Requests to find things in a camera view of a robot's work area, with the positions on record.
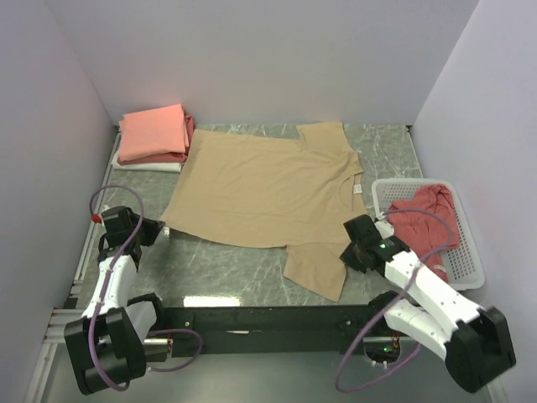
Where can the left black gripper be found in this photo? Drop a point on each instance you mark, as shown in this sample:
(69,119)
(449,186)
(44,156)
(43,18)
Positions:
(153,228)

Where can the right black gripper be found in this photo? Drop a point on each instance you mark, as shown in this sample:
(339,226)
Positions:
(347,258)

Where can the tan t-shirt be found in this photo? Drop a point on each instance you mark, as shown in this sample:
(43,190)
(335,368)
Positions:
(260,192)

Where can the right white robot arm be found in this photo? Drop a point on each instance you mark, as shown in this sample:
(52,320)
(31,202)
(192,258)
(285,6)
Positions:
(474,342)

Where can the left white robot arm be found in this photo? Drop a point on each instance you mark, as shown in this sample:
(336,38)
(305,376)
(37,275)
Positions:
(108,337)

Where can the red t-shirt in basket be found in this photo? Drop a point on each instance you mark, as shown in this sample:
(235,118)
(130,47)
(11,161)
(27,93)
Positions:
(427,224)

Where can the folded white t-shirt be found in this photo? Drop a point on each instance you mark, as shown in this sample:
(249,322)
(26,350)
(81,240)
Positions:
(170,167)

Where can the black base beam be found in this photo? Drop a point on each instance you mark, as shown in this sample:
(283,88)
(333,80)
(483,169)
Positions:
(258,329)

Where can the white plastic basket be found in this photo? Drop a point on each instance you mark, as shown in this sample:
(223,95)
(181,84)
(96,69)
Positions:
(463,265)

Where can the folded salmon t-shirt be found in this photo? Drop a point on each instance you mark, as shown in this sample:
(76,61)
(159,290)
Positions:
(153,131)

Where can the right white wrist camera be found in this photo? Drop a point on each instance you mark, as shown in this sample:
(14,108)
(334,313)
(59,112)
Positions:
(382,224)

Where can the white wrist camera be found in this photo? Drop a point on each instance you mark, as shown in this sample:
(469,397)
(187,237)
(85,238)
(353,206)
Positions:
(382,224)
(97,217)

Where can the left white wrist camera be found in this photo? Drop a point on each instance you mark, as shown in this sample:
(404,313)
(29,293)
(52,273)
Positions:
(97,217)

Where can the aluminium rail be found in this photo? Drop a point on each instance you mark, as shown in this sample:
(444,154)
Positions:
(71,308)

